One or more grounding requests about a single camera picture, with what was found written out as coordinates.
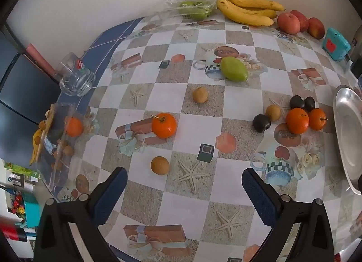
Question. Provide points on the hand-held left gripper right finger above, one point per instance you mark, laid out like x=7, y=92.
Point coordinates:
x=257, y=191

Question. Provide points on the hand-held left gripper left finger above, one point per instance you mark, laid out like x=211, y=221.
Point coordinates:
x=110, y=194

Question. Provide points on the brown round fruit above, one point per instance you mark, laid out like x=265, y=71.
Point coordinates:
x=159, y=165
x=200, y=95
x=273, y=113

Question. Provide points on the dark plum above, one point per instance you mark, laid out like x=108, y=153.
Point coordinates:
x=261, y=123
x=297, y=102
x=310, y=103

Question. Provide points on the orange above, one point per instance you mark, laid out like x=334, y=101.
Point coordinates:
x=318, y=119
x=164, y=125
x=74, y=127
x=297, y=120

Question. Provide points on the round metal plate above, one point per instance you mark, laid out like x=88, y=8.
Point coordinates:
x=347, y=126

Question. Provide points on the green mango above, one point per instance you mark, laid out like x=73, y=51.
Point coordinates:
x=233, y=69

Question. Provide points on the cluster of small brown fruits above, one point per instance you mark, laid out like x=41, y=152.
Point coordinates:
x=67, y=150

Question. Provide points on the clear bag of green fruits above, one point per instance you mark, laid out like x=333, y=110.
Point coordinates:
x=195, y=10

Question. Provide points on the teal plastic bin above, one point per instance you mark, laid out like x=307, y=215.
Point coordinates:
x=31, y=214

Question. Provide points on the clear plastic container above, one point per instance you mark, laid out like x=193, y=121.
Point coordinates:
x=56, y=115

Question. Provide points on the clear glass mug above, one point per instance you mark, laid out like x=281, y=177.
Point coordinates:
x=75, y=77

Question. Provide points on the checkered printed tablecloth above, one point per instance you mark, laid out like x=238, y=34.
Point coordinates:
x=169, y=86

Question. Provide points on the black cabinet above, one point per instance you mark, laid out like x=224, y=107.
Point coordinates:
x=19, y=86

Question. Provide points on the reddish brown roll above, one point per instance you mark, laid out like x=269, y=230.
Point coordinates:
x=39, y=60

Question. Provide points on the teal toy box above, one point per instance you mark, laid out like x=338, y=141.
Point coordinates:
x=336, y=45

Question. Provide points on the pale red apple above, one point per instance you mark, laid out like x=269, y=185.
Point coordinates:
x=288, y=23

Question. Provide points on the yellow banana bunch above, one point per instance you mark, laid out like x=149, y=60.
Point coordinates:
x=243, y=14

